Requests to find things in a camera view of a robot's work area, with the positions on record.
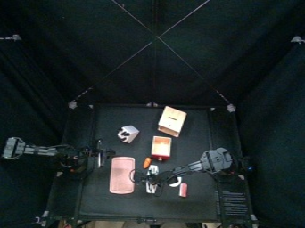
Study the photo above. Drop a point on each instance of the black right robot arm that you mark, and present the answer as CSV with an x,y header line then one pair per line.
x,y
191,166

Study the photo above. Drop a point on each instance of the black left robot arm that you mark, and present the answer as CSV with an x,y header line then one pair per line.
x,y
39,151

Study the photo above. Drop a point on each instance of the orange toy carrot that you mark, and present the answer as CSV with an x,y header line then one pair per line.
x,y
148,162

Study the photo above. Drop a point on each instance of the red pink block toy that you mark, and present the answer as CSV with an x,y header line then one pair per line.
x,y
183,190

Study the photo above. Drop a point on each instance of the white grey cube toy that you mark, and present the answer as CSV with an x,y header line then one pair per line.
x,y
129,134

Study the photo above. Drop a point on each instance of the pink rectangular tray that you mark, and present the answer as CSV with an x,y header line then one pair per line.
x,y
121,175

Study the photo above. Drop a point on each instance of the small red wooden open box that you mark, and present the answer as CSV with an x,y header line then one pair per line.
x,y
161,147

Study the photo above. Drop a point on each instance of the grey table edge clamp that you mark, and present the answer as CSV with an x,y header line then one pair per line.
x,y
145,220

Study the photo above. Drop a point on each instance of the white text label sticker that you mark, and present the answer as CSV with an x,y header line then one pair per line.
x,y
235,204

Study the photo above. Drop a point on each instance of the grey table corner clamp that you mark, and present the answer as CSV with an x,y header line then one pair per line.
x,y
254,219
42,218

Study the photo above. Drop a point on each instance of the grey frame corner bracket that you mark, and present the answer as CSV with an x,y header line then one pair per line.
x,y
15,37
298,39
231,107
73,104

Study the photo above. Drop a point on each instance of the grey frame middle bracket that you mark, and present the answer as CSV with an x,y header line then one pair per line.
x,y
150,104

